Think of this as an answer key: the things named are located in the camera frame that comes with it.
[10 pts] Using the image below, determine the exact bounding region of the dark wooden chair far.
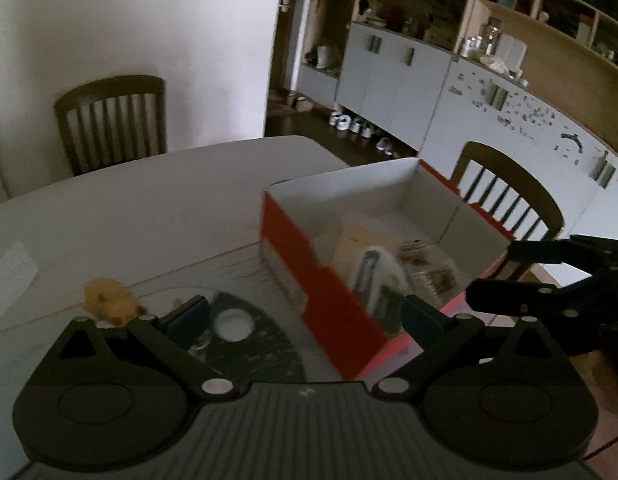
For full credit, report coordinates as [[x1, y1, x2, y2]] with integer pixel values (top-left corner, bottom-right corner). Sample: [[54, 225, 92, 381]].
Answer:
[[54, 75, 167, 176]]

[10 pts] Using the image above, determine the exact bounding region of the small white cup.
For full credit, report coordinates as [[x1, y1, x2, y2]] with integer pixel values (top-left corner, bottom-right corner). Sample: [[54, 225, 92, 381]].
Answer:
[[213, 309, 255, 342]]

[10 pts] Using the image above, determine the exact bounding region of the white paper sheet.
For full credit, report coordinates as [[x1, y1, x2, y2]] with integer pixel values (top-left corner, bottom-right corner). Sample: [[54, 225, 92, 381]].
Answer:
[[0, 240, 39, 318]]

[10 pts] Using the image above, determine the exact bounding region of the cotton swab pack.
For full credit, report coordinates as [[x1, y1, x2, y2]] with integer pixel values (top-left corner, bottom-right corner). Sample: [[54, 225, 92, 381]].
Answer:
[[410, 262, 459, 309]]

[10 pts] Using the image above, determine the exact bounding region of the brown spotted plush toy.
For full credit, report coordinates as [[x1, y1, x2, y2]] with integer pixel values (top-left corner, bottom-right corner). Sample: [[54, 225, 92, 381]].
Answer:
[[83, 278, 146, 327]]

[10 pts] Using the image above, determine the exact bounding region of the dark blue oval mat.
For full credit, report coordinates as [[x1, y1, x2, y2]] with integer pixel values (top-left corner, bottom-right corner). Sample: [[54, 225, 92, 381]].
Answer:
[[189, 292, 306, 387]]

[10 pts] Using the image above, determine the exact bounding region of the red shoe box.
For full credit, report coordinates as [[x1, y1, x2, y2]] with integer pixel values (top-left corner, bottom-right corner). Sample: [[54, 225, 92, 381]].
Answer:
[[260, 158, 511, 379]]

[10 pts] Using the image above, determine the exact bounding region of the white tissue pack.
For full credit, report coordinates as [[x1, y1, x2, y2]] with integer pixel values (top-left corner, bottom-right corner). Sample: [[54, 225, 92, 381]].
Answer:
[[348, 246, 410, 315]]

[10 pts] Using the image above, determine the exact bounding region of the dark wooden chair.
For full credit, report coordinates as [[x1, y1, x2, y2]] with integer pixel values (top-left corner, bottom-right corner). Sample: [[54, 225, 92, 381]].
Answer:
[[450, 141, 565, 242], [54, 75, 167, 176]]

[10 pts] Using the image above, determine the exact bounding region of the dark wooden chair right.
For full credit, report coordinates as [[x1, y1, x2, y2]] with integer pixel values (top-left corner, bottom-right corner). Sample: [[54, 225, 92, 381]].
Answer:
[[450, 141, 565, 242]]

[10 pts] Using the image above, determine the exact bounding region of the white wall cabinet unit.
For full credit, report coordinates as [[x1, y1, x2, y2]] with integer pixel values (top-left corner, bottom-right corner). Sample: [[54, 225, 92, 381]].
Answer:
[[299, 0, 618, 237]]

